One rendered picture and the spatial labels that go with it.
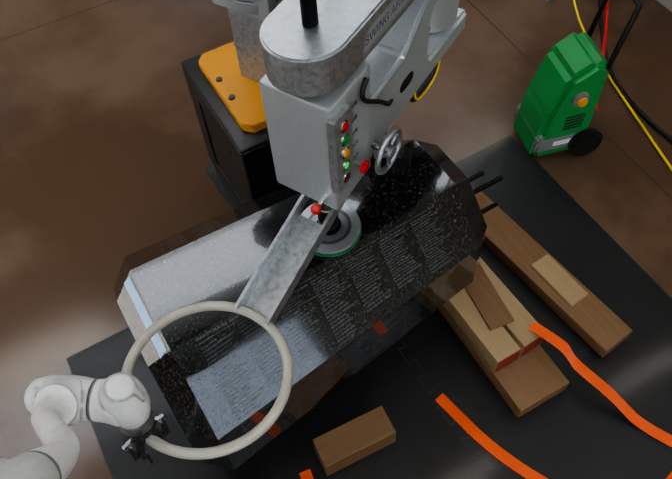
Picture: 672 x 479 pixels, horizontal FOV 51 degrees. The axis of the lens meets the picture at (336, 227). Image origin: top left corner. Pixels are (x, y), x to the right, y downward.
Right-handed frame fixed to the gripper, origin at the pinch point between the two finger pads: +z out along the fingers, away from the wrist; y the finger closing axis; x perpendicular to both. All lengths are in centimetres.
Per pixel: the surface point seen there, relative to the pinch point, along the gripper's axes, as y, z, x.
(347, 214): 94, -8, 17
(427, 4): 126, -74, 18
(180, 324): 29.3, -0.6, 26.6
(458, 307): 128, 56, -15
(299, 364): 52, 17, -3
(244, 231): 66, -3, 39
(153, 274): 34, -1, 48
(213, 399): 23.7, 15.0, 6.7
